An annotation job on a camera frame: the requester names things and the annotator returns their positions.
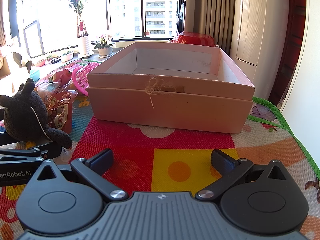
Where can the red plastic bin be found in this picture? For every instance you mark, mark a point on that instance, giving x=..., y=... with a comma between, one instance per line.
x=192, y=38

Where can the colourful patterned mat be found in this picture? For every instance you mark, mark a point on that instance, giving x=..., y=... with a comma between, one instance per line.
x=187, y=152

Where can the pink cardboard box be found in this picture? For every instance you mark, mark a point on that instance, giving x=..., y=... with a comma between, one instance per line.
x=170, y=105

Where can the dark red wooden door frame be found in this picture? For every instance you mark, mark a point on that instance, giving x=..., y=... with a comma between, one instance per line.
x=292, y=42

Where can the clear plastic snack packet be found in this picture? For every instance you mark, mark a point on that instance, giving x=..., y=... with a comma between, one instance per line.
x=47, y=88

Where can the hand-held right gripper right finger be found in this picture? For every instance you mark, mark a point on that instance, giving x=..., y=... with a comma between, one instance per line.
x=221, y=162

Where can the red snack packet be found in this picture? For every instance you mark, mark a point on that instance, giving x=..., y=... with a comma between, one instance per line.
x=62, y=110

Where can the pink plastic basket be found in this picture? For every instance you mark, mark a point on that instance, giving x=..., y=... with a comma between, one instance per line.
x=80, y=78

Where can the small white planter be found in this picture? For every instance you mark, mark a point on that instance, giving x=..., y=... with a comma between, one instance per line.
x=67, y=57

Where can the small pink planter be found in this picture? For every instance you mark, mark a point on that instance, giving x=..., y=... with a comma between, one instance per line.
x=40, y=63

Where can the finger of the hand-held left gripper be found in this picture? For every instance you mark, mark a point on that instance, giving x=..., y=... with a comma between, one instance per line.
x=50, y=152

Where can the potted pink flowers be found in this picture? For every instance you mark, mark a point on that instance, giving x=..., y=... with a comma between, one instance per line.
x=105, y=50

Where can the potted palm in white pot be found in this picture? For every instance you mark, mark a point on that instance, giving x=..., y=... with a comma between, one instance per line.
x=85, y=46

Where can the brown curtain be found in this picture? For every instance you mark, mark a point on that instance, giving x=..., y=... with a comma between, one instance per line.
x=215, y=10

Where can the red plastic toy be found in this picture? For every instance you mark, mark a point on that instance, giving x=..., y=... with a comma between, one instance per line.
x=61, y=76

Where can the black window frame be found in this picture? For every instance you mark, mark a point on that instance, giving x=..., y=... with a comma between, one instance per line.
x=108, y=12

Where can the black plush toy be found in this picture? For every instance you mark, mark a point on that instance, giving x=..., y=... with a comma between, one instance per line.
x=22, y=112

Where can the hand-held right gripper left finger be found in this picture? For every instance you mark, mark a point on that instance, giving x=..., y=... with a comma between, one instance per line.
x=101, y=162

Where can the white standing air conditioner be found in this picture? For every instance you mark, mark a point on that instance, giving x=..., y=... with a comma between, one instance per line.
x=260, y=30

